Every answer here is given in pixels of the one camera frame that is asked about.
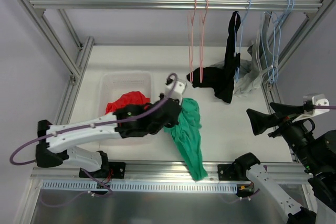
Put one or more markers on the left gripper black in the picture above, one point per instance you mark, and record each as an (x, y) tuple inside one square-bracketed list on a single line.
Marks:
[(171, 112)]

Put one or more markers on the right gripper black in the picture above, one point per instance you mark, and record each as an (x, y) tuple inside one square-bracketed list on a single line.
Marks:
[(284, 122)]

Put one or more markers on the green tank top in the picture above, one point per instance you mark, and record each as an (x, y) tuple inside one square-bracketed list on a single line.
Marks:
[(187, 138)]

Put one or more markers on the red tank top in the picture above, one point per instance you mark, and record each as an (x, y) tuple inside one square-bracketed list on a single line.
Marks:
[(133, 97)]

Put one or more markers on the black tank top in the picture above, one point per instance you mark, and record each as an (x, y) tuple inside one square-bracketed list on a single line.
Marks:
[(221, 79)]

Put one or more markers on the blue hanger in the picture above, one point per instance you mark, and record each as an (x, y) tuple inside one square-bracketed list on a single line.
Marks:
[(277, 21), (271, 40), (240, 41)]

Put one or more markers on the pink hanger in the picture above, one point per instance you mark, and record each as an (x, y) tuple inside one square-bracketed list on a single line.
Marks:
[(202, 20), (190, 28)]

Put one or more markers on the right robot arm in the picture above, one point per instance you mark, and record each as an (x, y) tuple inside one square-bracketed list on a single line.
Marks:
[(317, 155)]

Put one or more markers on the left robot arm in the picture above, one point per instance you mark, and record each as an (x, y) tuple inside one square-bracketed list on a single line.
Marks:
[(61, 143)]

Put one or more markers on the grey tank top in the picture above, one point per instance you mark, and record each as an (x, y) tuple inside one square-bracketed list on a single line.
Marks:
[(250, 72)]

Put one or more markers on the white plastic basket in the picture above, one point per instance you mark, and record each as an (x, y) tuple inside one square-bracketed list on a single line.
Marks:
[(113, 85)]

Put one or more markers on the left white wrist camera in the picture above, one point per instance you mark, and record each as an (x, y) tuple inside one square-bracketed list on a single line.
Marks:
[(175, 89)]

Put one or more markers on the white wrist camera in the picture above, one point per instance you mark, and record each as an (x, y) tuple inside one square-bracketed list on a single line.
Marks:
[(313, 105), (175, 89)]

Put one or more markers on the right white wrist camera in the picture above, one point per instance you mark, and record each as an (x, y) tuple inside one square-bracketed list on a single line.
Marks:
[(313, 105)]

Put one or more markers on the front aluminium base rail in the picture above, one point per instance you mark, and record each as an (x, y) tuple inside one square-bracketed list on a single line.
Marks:
[(165, 171)]

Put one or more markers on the white slotted cable duct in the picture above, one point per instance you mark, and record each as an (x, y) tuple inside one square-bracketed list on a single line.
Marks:
[(123, 185)]

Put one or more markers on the aluminium hanging rail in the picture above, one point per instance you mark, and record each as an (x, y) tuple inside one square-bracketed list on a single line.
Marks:
[(304, 6)]

